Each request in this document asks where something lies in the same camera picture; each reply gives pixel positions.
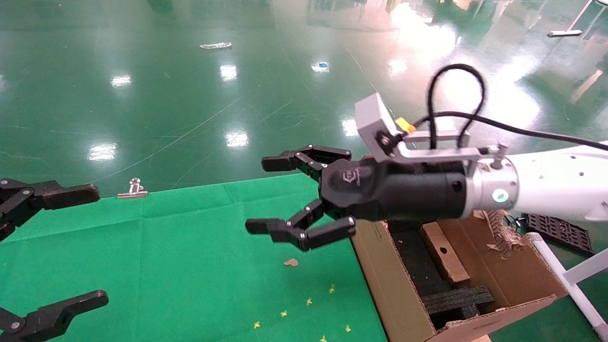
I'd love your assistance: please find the small brown cardboard box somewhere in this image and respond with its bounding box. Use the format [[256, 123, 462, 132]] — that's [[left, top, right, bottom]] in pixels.
[[419, 221, 471, 285]]

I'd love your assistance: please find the grey metal camera bracket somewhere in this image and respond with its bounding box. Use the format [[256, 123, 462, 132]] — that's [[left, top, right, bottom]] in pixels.
[[397, 131, 483, 164]]

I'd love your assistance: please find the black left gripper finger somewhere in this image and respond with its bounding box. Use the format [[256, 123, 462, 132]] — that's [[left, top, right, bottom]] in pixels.
[[0, 179, 101, 243], [0, 291, 110, 342]]

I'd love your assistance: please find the large open cardboard carton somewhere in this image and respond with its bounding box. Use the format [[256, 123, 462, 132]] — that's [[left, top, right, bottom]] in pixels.
[[351, 209, 569, 342]]

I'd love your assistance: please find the black foam insert block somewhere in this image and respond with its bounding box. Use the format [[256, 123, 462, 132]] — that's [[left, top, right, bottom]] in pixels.
[[422, 285, 496, 329]]

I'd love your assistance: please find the long smooth black cable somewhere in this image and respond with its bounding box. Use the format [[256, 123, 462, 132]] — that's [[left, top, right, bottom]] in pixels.
[[412, 111, 608, 152]]

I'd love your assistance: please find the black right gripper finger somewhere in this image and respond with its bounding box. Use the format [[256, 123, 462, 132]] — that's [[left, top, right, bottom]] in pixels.
[[261, 144, 352, 183], [245, 199, 357, 252]]

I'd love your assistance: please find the silver binder clip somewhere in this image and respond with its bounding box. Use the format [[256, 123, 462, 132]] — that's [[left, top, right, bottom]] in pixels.
[[117, 178, 149, 199]]

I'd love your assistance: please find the black plastic grid tray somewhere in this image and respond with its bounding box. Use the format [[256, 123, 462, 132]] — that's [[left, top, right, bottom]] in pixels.
[[525, 213, 595, 257]]

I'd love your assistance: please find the white pipe frame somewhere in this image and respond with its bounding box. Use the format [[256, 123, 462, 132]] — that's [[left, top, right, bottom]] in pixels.
[[527, 233, 608, 340]]

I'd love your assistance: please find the thick braided black cable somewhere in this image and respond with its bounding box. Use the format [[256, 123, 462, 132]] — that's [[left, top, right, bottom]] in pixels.
[[427, 64, 486, 149]]

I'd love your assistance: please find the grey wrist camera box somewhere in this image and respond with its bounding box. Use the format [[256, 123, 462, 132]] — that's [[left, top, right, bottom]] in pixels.
[[354, 93, 405, 162]]

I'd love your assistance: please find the green table cloth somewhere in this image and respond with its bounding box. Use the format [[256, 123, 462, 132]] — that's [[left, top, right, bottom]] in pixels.
[[0, 173, 388, 342]]

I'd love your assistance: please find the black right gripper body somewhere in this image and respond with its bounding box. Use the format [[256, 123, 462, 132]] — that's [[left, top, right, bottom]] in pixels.
[[319, 157, 469, 223]]

